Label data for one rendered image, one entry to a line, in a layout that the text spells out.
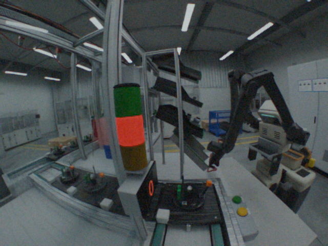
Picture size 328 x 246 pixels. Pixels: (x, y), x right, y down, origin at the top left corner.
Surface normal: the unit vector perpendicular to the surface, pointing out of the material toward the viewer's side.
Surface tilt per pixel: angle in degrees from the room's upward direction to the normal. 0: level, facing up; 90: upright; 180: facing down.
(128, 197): 90
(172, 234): 0
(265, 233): 0
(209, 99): 90
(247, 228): 0
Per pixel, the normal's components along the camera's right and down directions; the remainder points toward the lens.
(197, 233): -0.07, -0.98
